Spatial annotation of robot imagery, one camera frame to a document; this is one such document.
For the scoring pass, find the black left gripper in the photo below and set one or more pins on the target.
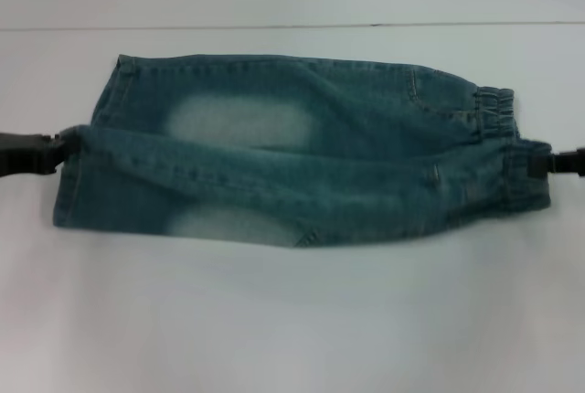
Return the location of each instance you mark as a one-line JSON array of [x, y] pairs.
[[23, 157]]

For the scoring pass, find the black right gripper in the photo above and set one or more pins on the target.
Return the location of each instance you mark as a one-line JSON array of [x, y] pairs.
[[571, 164]]

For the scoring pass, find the blue denim shorts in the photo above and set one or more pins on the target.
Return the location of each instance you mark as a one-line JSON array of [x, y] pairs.
[[320, 173]]

